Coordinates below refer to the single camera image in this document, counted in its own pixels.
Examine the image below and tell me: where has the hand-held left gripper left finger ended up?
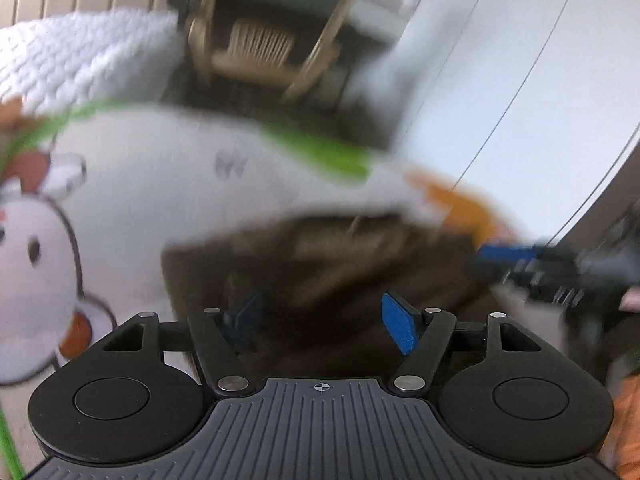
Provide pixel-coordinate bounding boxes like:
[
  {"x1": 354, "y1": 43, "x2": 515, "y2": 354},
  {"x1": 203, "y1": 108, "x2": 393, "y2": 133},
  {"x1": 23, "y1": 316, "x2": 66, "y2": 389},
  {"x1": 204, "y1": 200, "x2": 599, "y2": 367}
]
[{"x1": 91, "y1": 289, "x2": 267, "y2": 397}]

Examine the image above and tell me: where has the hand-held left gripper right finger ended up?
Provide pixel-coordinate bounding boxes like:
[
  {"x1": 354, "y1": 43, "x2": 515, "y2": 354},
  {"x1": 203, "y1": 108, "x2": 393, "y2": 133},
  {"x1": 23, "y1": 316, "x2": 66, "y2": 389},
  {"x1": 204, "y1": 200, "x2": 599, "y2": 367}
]
[{"x1": 381, "y1": 293, "x2": 552, "y2": 395}]

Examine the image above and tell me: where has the wooden chair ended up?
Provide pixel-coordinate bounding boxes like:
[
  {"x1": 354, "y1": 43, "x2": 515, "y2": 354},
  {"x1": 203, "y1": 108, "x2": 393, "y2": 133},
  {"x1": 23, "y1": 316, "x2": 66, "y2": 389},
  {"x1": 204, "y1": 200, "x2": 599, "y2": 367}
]
[{"x1": 167, "y1": 0, "x2": 377, "y2": 107}]

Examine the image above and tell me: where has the white knitted blanket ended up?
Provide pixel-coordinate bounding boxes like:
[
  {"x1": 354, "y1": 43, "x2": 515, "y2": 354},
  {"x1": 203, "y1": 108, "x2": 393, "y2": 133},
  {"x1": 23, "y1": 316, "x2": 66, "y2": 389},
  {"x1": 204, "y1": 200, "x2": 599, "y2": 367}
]
[{"x1": 0, "y1": 7, "x2": 187, "y2": 117}]

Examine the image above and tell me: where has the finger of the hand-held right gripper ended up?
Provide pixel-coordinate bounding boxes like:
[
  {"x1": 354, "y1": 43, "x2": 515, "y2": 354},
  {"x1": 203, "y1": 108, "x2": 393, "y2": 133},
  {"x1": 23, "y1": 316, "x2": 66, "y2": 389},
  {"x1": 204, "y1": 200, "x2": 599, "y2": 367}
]
[{"x1": 475, "y1": 241, "x2": 551, "y2": 282}]

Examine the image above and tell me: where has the brown garment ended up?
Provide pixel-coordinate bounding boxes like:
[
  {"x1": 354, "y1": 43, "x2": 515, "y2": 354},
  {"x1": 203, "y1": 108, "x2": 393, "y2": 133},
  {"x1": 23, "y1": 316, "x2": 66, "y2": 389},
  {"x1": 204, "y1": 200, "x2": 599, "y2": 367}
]
[{"x1": 160, "y1": 212, "x2": 568, "y2": 397}]

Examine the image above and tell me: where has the white cartoon printed bed sheet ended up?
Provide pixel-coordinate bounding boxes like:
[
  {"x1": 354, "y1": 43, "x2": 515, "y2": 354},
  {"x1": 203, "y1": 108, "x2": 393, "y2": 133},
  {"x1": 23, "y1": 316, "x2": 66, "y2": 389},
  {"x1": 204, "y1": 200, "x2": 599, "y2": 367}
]
[{"x1": 0, "y1": 99, "x2": 522, "y2": 480}]

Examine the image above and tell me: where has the white wardrobe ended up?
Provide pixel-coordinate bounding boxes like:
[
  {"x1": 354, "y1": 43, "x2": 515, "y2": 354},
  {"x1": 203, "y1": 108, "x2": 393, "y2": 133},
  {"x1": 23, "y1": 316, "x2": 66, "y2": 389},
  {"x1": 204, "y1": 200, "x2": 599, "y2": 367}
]
[{"x1": 392, "y1": 0, "x2": 640, "y2": 241}]

